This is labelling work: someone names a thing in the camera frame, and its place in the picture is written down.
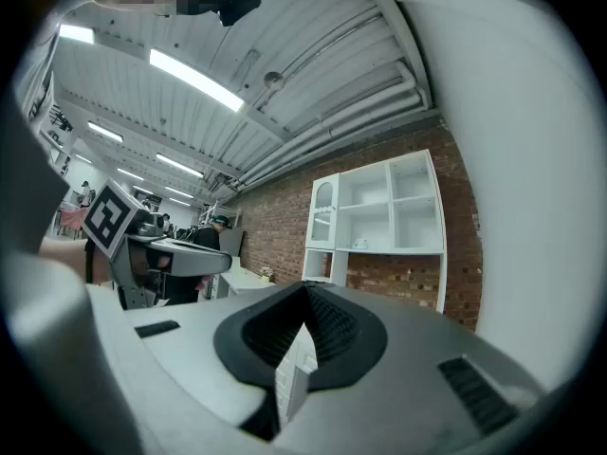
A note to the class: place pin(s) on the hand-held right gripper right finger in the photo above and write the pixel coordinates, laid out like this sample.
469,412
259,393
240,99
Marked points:
403,372

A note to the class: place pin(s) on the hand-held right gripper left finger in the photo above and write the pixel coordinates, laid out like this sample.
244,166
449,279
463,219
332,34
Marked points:
189,349

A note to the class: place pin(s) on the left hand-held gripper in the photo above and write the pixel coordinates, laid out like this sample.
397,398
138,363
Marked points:
110,220

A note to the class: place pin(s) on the person's left forearm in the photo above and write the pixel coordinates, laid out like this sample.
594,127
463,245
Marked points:
66,256

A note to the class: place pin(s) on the white low side table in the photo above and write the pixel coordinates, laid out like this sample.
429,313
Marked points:
242,281

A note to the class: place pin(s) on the small potted flowers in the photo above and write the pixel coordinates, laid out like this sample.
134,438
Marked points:
267,273

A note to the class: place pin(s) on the ribbed glass cabinet door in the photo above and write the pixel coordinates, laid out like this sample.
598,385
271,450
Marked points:
322,211

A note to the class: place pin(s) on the pink cloth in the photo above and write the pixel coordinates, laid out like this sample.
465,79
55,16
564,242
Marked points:
72,218

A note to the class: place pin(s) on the white shelf cabinet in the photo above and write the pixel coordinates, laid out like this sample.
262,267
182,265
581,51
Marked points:
417,235

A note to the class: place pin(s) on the ceiling light panels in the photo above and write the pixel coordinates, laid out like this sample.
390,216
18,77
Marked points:
194,79

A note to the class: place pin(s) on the round ceiling smoke detector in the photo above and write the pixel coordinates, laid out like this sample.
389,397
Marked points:
273,79

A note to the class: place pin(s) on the white ceiling pipes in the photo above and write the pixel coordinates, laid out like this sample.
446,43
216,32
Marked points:
360,112

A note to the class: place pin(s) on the metal bunk frame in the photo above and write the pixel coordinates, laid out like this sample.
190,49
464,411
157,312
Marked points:
213,210

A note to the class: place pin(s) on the black head-mounted camera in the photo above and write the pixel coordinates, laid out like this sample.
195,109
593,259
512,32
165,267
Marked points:
239,3

